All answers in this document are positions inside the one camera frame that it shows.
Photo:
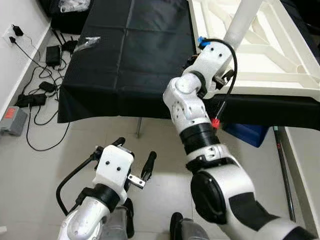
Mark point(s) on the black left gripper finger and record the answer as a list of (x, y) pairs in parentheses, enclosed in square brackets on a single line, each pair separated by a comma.
[(119, 141), (149, 165)]

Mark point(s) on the blue plastic dustpan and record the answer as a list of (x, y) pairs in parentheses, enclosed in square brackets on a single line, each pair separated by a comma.
[(247, 134)]

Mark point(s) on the white plastic children table top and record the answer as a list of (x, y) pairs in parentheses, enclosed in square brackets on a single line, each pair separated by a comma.
[(270, 87)]

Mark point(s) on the white wall socket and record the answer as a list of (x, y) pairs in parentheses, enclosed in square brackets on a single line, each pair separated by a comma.
[(9, 36)]

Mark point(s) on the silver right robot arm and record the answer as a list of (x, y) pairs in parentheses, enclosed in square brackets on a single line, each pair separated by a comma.
[(185, 105)]

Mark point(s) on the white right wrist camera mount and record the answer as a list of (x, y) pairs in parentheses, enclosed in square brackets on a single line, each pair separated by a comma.
[(212, 57)]

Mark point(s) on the small clear plastic bag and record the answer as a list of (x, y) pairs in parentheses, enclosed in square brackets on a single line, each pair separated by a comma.
[(88, 43)]

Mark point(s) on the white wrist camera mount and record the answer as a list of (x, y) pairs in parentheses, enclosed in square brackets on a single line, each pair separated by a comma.
[(212, 57), (115, 167)]

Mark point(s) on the black power adapter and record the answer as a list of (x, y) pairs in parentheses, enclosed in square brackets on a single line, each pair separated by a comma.
[(53, 56)]

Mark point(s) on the long black pole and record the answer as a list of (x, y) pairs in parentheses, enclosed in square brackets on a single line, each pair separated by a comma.
[(282, 170)]

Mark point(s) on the black wifi router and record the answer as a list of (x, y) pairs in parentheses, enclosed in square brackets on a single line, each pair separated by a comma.
[(70, 46)]

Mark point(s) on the crumpled clear plastic bag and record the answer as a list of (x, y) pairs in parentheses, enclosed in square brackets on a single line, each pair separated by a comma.
[(75, 5)]

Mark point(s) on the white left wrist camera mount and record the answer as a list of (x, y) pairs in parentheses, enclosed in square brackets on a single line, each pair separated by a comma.
[(115, 167)]

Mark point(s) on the dark right robot foot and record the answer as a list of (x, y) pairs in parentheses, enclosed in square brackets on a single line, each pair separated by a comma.
[(187, 231)]

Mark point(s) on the grey box orange label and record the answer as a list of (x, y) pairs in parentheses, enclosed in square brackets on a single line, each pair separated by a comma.
[(12, 122)]

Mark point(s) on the dark robot foot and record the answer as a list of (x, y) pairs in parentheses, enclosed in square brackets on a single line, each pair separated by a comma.
[(187, 231), (117, 225)]

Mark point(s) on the black wall plug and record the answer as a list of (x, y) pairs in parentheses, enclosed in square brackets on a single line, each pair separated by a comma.
[(12, 40), (17, 30)]

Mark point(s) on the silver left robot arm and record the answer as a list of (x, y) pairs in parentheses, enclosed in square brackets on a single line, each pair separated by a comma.
[(85, 220)]

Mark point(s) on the small black power brick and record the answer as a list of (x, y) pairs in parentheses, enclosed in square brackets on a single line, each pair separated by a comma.
[(47, 86)]

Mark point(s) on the black power strip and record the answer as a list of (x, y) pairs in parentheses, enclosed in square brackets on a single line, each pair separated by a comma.
[(31, 100)]

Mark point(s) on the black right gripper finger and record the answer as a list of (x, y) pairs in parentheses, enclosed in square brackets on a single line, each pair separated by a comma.
[(231, 74)]

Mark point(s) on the dark left robot foot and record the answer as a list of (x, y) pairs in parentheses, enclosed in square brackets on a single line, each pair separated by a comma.
[(117, 225)]

